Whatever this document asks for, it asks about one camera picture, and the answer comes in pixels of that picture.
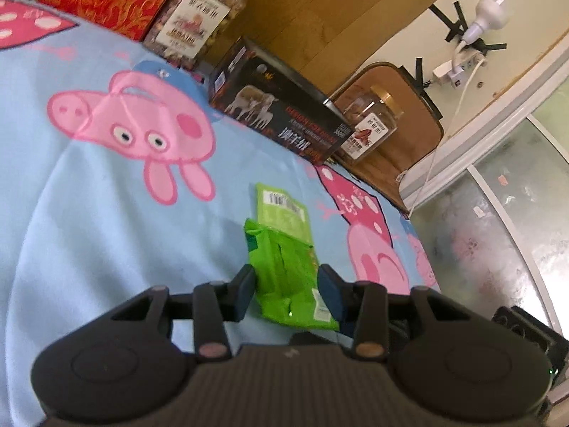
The white power strip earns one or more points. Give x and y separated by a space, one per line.
457 78

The nut jar gold lid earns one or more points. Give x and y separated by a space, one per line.
184 30

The black open tin box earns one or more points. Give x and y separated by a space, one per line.
257 89

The green snack packet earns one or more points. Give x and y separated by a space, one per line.
280 246

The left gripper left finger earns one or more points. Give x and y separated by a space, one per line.
209 306

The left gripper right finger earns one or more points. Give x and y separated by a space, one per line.
381 323

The pecan jar gold lid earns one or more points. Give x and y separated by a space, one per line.
373 114

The Peppa Pig blue tablecloth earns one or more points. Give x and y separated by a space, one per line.
116 175

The white light bulb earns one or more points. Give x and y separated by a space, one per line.
490 15

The wooden board panel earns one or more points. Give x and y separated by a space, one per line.
326 41

